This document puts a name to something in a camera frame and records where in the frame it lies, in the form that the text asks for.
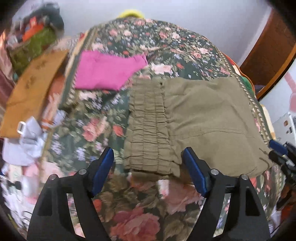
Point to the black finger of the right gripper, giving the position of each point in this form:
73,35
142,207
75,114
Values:
278,147
281,161

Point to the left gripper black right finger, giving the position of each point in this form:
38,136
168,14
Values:
246,219

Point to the olive green pants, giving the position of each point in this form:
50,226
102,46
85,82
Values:
212,117

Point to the white appliance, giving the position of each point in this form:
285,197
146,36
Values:
284,129

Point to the colourful fleece blanket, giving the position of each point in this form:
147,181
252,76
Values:
242,74

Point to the white crumpled cloth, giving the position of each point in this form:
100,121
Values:
28,148

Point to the brown wooden door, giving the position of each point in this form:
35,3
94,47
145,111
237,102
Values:
271,56

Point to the wooden headboard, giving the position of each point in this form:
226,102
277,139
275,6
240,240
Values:
29,95

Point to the pink curtain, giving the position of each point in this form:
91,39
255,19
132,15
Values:
7,83

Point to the folded pink cloth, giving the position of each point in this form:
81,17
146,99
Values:
103,71

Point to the green storage bag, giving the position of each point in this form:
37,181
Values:
21,56

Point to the orange box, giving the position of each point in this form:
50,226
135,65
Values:
32,31

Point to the yellow pillow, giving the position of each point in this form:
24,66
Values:
131,13

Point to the grey plush toy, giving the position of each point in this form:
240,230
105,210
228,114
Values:
50,14

